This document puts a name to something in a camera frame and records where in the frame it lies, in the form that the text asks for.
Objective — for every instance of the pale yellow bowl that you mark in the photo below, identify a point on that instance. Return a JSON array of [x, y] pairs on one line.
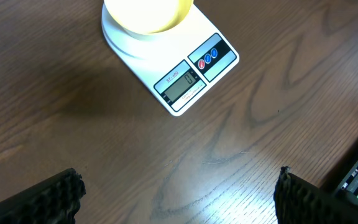
[[148, 16]]

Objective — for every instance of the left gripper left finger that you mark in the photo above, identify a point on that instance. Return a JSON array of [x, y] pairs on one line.
[[54, 200]]

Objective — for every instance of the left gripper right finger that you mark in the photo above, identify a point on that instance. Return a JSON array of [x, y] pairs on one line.
[[299, 202]]

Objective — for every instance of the white digital kitchen scale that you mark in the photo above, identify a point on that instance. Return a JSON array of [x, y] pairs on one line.
[[179, 65]]

